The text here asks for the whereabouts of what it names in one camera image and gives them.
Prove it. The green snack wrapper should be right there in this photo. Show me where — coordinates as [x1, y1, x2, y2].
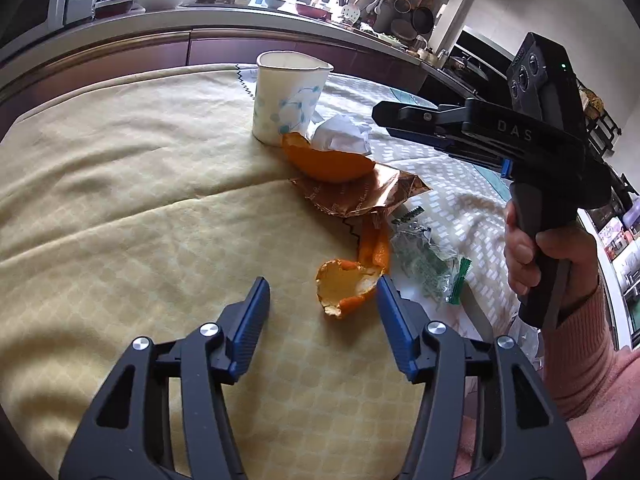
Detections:
[390, 207, 472, 306]

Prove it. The small orange peel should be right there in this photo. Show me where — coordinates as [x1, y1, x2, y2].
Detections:
[316, 214, 392, 318]

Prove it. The copper foil wrapper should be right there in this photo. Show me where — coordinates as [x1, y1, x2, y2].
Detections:
[291, 164, 431, 218]

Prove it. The large orange peel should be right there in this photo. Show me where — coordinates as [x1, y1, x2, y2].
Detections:
[281, 132, 375, 183]

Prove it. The white tissue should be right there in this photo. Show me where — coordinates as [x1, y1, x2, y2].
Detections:
[310, 115, 371, 155]

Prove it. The dotted paper cup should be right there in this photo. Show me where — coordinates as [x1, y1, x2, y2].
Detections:
[252, 51, 334, 148]

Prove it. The pink right sleeve forearm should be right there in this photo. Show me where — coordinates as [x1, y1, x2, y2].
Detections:
[542, 288, 639, 479]

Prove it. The kitchen counter with cabinets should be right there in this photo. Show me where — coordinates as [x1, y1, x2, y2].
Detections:
[1, 6, 473, 131]

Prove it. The right hand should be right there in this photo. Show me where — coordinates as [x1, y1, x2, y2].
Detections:
[503, 200, 599, 309]

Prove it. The black stove with pot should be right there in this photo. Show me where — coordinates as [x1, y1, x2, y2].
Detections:
[442, 26, 514, 106]

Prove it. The grey white patterned tablecloth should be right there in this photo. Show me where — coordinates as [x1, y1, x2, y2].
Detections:
[234, 62, 547, 361]

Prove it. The yellow patterned tablecloth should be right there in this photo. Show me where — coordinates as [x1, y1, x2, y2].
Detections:
[1, 65, 421, 479]

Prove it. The red dish on counter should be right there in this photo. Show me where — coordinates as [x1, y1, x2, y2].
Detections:
[295, 2, 332, 22]

